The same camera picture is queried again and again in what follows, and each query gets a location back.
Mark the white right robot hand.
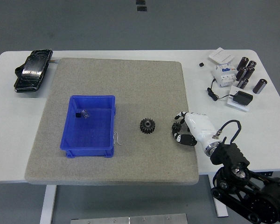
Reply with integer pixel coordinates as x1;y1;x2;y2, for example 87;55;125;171
171;111;222;148

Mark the large black gear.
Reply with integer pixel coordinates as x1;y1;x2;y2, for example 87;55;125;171
139;118;157;135

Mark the blue plastic box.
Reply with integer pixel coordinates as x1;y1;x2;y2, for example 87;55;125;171
60;94;117;159

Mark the white flat plate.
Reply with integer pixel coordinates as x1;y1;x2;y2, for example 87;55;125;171
226;85;250;112

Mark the white circuit breaker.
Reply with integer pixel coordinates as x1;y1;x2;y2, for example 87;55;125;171
211;63;238;88

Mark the grey-brown mat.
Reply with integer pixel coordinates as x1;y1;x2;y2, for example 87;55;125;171
24;57;200;186

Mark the white table leg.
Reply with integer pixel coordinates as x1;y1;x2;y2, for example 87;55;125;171
207;174;229;217
39;185;58;224

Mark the silver metal plate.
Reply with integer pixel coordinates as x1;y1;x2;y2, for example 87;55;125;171
70;213;188;224

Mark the black wrapped device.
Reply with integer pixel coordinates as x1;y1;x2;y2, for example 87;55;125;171
13;49;54;93

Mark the black power adapter with cord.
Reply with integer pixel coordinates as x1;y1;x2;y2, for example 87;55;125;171
207;78;253;106

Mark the white switch panel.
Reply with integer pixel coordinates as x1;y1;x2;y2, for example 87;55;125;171
209;47;235;65

